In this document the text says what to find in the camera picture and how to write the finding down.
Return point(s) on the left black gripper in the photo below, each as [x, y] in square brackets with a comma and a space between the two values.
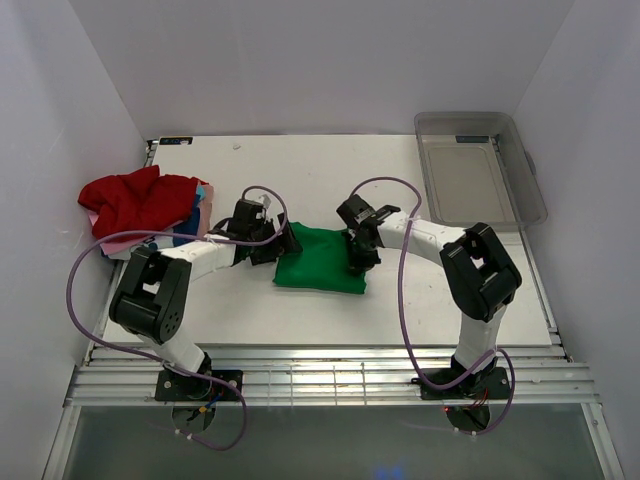
[276, 240]

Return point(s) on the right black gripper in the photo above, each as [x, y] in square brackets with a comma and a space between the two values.
[361, 248]

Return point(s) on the green t shirt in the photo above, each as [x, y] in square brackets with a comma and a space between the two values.
[322, 264]

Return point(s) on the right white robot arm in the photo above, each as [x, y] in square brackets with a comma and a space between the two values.
[481, 276]

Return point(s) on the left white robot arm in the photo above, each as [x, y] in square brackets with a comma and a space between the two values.
[150, 299]

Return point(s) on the red t shirt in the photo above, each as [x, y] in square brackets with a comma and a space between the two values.
[145, 199]

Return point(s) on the blue label sticker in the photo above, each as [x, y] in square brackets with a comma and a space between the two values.
[179, 141]

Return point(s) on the grey plastic bin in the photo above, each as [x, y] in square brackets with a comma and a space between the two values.
[476, 169]

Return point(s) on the aluminium frame rail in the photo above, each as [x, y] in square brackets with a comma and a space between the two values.
[324, 377]

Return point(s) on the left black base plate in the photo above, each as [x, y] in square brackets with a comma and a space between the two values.
[174, 387]

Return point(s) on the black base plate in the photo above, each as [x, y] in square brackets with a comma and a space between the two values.
[174, 387]
[491, 385]

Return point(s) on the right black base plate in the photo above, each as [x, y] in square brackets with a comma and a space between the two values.
[491, 385]

